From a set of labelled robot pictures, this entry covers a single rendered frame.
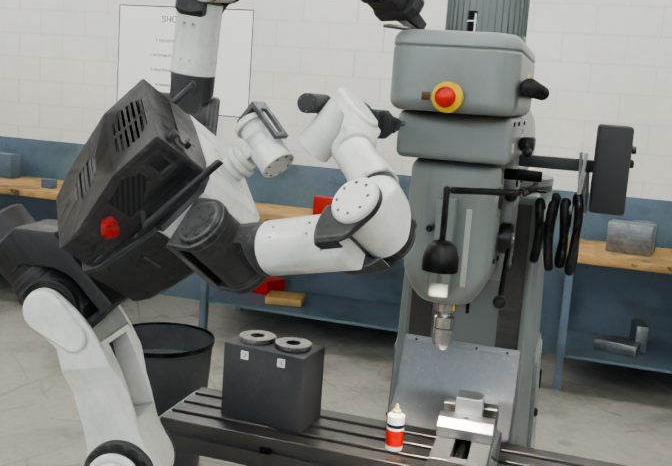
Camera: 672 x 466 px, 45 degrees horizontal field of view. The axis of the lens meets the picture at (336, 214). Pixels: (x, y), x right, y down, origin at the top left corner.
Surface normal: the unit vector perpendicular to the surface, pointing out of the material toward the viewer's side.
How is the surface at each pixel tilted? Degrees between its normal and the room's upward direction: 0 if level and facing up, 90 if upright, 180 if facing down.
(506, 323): 90
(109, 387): 115
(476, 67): 90
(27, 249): 90
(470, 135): 90
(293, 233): 54
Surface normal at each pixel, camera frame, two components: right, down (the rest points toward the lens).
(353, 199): -0.53, -0.54
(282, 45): -0.30, 0.11
